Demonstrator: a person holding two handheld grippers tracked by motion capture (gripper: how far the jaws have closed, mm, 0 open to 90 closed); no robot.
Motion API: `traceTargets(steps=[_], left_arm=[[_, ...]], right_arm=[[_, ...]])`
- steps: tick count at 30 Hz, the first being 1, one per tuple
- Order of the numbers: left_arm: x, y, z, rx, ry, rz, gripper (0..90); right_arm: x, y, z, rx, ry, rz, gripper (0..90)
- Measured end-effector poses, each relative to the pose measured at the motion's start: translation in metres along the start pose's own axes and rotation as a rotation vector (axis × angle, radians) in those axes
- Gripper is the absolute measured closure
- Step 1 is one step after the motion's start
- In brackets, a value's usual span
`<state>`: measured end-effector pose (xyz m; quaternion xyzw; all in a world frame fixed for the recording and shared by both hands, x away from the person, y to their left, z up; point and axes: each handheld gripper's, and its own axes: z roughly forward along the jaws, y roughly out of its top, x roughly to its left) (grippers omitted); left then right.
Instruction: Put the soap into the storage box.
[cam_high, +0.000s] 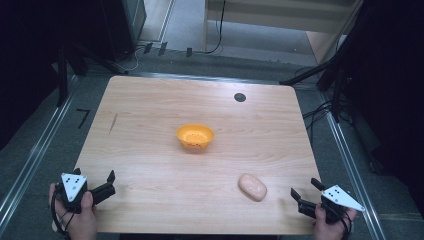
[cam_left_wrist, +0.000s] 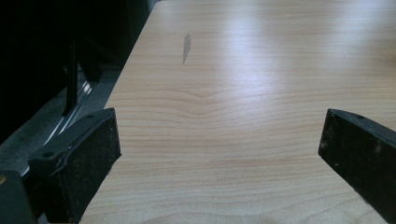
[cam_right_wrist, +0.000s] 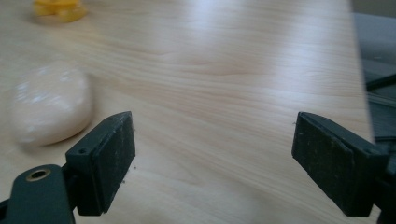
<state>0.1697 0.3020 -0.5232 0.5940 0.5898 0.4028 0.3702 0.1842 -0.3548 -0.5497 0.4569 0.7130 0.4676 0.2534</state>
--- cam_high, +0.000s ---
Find pink oval soap bar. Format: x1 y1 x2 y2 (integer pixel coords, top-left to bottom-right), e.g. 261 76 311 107
237 172 268 203

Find black hanging cable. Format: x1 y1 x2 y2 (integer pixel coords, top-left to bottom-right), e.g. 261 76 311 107
203 0 227 55

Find black floor cables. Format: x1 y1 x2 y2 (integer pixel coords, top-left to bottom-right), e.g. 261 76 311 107
294 66 354 144

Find metal floor rail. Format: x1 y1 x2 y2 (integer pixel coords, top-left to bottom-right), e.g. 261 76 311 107
319 93 388 240
0 75 80 231

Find thin white cable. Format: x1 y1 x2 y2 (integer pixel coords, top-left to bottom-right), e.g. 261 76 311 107
123 46 145 72

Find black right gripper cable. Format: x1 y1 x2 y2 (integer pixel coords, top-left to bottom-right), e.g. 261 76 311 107
328 203 354 239

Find black metal stand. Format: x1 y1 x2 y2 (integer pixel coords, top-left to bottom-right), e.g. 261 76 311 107
279 19 361 124
54 39 129 108

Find person's right hand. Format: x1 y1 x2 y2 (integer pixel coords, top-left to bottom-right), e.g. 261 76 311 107
311 203 358 240

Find person's left hand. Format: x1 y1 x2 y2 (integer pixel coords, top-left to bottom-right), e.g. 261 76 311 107
48 182 98 240

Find dark cabinet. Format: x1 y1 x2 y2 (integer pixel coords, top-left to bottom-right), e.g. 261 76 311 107
71 0 148 63

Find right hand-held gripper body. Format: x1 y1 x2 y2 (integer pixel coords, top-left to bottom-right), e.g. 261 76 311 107
297 184 366 225

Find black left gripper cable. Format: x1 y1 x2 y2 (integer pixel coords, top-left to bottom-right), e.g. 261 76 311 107
49 191 76 240

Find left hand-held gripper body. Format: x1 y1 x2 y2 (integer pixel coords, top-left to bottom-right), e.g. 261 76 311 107
55 171 117 215

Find orange plastic bowl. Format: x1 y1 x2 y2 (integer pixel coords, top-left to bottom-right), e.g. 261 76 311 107
175 123 216 150

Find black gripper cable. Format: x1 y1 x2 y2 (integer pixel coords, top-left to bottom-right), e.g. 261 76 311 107
49 191 76 240
328 203 354 239

